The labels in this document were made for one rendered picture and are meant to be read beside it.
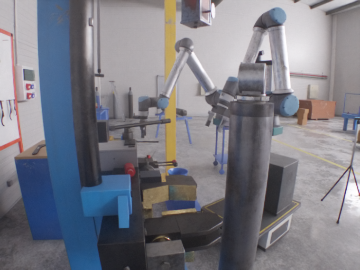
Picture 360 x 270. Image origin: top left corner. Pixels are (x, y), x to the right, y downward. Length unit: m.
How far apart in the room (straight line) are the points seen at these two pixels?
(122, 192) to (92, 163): 0.15
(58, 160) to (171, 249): 0.57
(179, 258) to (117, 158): 0.71
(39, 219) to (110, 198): 1.85
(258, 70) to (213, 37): 11.72
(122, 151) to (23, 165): 1.33
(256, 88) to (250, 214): 0.61
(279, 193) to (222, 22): 11.63
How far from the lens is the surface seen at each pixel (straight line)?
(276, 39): 1.61
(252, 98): 1.02
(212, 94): 2.14
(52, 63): 0.94
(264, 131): 1.03
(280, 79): 1.60
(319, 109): 13.34
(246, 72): 1.03
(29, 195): 2.51
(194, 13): 1.13
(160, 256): 0.79
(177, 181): 1.29
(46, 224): 2.62
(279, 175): 2.20
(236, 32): 13.36
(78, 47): 0.80
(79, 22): 0.81
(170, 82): 1.83
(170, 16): 3.67
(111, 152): 1.30
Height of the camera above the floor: 1.53
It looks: 12 degrees down
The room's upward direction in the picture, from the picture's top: straight up
